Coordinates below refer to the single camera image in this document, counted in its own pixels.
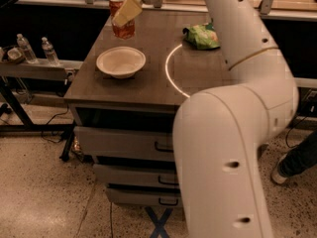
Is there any blue tape cross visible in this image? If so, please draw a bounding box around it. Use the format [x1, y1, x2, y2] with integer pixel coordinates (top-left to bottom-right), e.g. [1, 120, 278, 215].
[145, 206, 172, 238]

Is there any person's dark shoe and leg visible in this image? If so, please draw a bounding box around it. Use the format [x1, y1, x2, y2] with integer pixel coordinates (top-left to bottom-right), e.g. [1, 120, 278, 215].
[271, 131, 317, 184]

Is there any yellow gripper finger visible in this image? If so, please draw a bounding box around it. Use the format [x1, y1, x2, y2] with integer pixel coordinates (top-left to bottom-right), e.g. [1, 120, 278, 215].
[112, 0, 143, 27]

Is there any grey drawer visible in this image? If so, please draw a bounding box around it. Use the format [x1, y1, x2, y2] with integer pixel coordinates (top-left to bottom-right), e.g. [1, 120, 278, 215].
[106, 188, 182, 207]
[93, 164, 179, 188]
[74, 126, 174, 162]

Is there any bottom grey drawer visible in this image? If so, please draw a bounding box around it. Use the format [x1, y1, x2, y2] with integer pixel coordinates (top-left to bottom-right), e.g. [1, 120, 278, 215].
[106, 188, 182, 207]

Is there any middle grey drawer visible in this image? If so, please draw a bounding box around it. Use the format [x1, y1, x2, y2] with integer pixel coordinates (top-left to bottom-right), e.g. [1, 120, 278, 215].
[93, 164, 179, 188]

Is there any green chip bag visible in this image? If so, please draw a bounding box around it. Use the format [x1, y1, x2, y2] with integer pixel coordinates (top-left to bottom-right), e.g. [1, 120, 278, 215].
[182, 23, 220, 51]

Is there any grey drawer cabinet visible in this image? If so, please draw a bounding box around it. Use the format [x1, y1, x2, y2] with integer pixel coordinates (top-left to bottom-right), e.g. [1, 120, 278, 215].
[65, 11, 230, 194]

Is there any grey side table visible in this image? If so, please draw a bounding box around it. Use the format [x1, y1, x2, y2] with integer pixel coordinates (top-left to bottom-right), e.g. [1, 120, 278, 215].
[0, 59, 82, 162]

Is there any black floor cable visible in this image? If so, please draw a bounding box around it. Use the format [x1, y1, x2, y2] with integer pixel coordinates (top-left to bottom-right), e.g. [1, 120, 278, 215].
[40, 106, 75, 145]

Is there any top grey drawer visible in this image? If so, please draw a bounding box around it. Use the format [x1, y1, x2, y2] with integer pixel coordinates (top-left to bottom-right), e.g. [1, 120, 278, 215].
[74, 126, 174, 162]

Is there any right clear water bottle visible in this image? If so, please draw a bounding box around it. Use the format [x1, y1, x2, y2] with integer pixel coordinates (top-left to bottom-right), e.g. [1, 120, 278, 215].
[42, 37, 59, 66]

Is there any white paper bowl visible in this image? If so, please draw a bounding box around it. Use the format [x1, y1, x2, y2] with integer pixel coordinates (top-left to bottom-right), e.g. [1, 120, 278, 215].
[96, 47, 146, 79]

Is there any clear water bottle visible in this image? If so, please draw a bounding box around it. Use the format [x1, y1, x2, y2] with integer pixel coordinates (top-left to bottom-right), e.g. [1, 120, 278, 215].
[17, 34, 38, 63]
[42, 37, 59, 66]

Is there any left clear water bottle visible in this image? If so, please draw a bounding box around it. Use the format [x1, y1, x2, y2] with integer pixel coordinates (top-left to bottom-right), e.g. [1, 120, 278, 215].
[17, 34, 38, 63]

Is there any orange soda can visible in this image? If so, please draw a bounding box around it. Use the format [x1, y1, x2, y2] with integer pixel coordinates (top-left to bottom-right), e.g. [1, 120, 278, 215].
[109, 0, 135, 40]

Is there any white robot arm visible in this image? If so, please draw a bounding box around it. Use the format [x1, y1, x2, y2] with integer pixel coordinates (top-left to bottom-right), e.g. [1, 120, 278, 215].
[172, 0, 298, 238]

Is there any small bowl on side table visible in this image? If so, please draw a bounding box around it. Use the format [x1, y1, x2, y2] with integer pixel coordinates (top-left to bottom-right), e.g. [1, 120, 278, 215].
[2, 46, 25, 64]

